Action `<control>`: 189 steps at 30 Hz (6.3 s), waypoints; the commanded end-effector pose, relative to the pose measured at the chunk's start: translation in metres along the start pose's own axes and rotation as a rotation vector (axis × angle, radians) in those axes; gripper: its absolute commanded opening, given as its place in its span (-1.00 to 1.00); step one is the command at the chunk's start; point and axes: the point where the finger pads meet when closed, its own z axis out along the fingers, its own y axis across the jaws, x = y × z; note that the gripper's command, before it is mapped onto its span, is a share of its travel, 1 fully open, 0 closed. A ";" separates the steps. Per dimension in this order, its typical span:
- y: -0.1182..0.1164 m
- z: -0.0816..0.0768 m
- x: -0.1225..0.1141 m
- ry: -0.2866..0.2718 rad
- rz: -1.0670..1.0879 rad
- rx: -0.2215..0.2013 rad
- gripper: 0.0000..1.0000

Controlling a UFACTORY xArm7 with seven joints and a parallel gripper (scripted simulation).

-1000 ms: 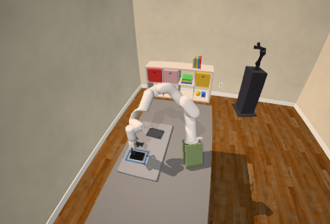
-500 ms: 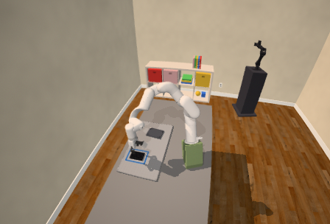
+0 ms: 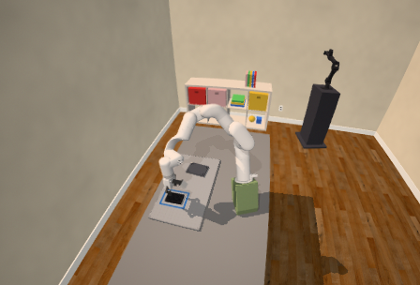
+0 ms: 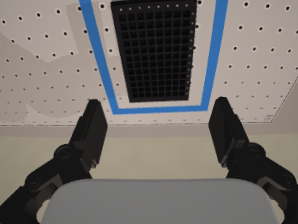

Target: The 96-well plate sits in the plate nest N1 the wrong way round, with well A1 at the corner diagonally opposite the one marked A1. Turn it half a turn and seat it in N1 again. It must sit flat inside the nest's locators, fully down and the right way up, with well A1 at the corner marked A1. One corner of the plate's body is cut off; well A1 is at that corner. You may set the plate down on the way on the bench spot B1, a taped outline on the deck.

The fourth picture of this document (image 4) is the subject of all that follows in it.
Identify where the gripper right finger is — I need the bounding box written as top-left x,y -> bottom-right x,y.
208,97 -> 298,224

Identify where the blue tape outline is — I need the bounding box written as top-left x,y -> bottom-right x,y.
79,0 -> 228,115

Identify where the light grey flat base plate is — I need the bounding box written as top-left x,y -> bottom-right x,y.
0,0 -> 298,127

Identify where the black well plate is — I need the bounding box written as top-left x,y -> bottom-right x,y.
110,0 -> 197,103

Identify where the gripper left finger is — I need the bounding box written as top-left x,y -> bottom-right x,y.
0,99 -> 108,224

